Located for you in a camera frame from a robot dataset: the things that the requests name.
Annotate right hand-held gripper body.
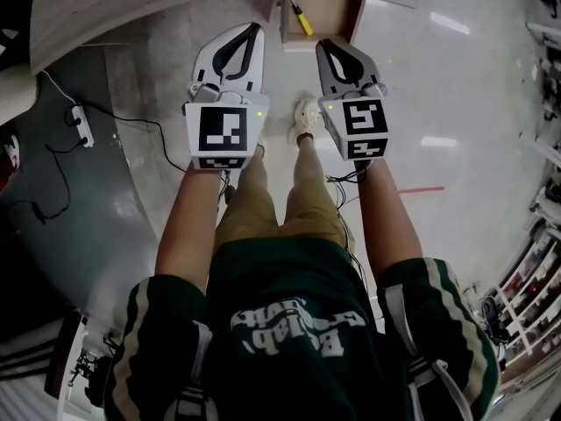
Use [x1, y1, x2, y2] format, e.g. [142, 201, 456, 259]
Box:
[315, 37, 391, 163]

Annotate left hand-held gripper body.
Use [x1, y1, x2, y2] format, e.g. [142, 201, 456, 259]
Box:
[182, 21, 270, 171]

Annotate wooden drawer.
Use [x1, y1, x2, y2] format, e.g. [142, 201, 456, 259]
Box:
[275, 0, 367, 53]

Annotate yellow handled screwdriver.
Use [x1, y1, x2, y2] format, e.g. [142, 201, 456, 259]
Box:
[288, 0, 315, 37]

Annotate person's right forearm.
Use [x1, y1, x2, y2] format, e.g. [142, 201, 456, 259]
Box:
[356, 159, 424, 281]

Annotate person's left forearm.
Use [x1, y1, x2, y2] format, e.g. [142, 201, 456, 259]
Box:
[154, 164, 221, 294]

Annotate person's left leg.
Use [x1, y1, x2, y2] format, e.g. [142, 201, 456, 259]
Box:
[214, 144, 280, 253]

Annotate person's leg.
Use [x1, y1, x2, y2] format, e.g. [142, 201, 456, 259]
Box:
[214, 144, 280, 253]
[278, 132, 352, 246]

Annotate person's right beige shoe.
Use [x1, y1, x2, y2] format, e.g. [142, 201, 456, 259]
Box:
[287, 97, 324, 146]

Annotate person's right leg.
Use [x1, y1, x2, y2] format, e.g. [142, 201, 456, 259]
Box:
[278, 132, 352, 246]

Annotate tan shorts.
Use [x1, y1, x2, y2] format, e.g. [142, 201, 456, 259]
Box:
[214, 181, 352, 254]

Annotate light wood grain desk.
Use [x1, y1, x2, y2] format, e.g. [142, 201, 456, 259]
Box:
[28, 0, 421, 76]

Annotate white power strip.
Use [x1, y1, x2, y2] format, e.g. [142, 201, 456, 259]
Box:
[65, 103, 96, 149]

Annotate white curved counter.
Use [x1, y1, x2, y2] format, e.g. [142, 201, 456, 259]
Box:
[0, 65, 41, 127]

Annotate dark green shirt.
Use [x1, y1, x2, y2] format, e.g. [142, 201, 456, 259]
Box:
[102, 233, 501, 421]

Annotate white shelf rack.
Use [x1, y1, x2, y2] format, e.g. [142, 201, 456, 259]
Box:
[480, 225, 561, 368]

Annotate black clamp tool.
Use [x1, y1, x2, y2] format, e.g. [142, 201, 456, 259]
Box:
[67, 347, 111, 408]

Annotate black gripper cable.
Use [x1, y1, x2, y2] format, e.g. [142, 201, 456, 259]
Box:
[216, 168, 238, 219]
[325, 163, 370, 212]

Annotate black power cable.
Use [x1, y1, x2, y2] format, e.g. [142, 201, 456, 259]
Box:
[27, 137, 88, 226]
[80, 103, 188, 174]

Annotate white power cable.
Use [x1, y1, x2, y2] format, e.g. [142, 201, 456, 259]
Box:
[40, 69, 81, 107]

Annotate grey harness strap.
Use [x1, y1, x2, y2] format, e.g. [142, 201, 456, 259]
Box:
[174, 321, 217, 421]
[380, 283, 440, 390]

